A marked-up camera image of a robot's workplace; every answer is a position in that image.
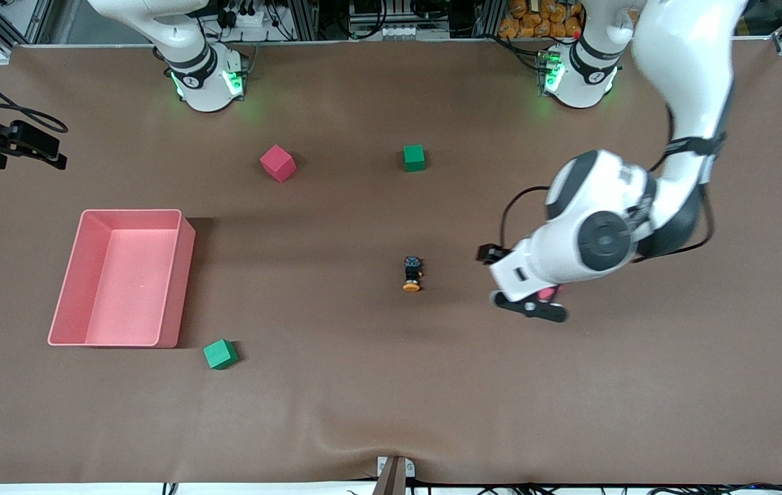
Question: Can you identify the orange capped push button switch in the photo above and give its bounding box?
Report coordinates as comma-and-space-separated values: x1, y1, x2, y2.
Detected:
402, 256, 424, 293

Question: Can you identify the brown table cover mat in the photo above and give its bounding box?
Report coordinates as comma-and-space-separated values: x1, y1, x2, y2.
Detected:
0, 38, 782, 485

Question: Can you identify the pink plastic tray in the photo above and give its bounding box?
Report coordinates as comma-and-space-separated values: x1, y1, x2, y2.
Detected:
47, 209, 197, 349

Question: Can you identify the pile of orange snacks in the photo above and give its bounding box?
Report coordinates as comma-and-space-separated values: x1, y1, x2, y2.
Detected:
499, 0, 587, 40

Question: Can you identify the white power strip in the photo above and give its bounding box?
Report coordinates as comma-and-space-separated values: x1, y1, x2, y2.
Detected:
224, 5, 276, 28

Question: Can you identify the white terminal block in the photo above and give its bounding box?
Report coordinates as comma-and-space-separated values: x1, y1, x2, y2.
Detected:
348, 23, 411, 40

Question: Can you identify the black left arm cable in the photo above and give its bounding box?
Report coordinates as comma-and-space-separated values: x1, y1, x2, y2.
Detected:
498, 103, 732, 265

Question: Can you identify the grey metal bracket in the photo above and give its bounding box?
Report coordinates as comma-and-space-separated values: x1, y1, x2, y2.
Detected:
376, 456, 416, 480

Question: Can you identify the aluminium frame post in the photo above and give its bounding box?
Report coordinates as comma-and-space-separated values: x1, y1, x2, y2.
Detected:
475, 0, 505, 39
291, 0, 319, 42

